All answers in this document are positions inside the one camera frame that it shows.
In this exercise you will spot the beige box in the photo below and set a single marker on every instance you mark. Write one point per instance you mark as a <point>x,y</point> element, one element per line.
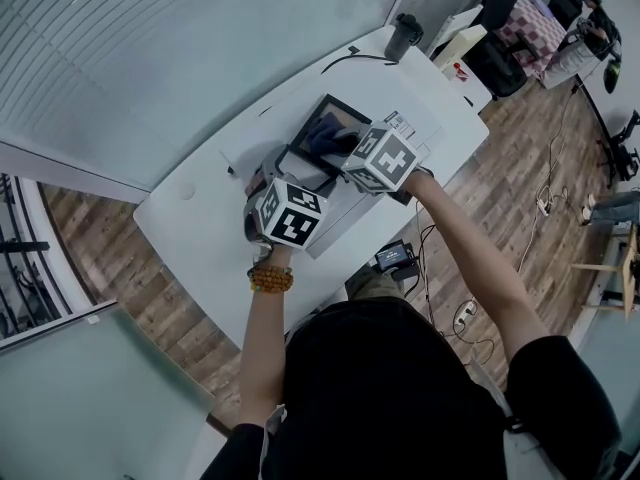
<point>462,43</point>

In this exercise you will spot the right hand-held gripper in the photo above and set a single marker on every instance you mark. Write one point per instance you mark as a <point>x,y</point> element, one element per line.
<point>390,163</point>

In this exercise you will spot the white side desk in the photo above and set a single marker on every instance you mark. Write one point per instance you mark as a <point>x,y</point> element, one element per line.
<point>472,88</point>

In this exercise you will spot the black device with screen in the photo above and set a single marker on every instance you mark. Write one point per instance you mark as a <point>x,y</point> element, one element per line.
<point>395,260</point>

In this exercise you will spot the dark blue cloth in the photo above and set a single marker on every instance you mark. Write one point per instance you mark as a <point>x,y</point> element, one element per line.
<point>327,138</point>

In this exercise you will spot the frosted glass door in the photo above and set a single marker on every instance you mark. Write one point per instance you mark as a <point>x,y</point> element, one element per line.
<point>75,393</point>

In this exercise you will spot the person's left forearm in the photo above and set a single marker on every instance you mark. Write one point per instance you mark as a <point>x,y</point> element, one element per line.
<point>260,348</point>

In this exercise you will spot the black framed picture frame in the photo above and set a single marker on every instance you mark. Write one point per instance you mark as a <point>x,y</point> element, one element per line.
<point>336,114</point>

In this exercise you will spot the person's left hand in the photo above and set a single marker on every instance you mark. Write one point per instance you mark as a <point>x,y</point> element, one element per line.
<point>254,184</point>

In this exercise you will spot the person's right forearm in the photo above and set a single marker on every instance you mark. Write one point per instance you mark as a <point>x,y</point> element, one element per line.
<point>480,278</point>

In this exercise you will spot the white flat cardboard box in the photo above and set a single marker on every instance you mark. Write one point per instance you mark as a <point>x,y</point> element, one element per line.
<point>280,128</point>

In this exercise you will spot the black metal railing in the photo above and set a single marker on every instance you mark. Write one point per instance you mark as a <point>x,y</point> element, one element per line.
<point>20,258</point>

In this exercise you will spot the person's khaki trousers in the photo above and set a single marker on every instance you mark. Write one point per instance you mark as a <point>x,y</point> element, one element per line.
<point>372,285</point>

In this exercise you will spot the white table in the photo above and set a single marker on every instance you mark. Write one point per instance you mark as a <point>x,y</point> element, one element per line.
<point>210,188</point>

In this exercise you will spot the person's black shirt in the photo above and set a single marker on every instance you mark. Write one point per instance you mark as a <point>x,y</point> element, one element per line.
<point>380,393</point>

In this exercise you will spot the checkered cloth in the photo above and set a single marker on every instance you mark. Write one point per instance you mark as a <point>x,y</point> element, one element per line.
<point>535,30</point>

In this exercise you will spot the white power strip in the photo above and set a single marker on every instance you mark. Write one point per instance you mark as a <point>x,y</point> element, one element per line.
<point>545,203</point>
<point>465,314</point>

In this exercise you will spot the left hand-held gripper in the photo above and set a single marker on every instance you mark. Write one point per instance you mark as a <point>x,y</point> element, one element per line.
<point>290,218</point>

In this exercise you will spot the black mesh chair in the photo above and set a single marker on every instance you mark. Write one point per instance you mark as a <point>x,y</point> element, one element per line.
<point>495,68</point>

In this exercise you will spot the small red item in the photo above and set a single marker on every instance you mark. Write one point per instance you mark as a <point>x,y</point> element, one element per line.
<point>459,71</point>

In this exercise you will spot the black tumbler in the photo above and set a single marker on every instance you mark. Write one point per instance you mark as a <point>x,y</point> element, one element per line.
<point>400,38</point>

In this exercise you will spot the light wooden table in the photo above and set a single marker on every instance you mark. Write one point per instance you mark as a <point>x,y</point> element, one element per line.
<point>630,278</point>

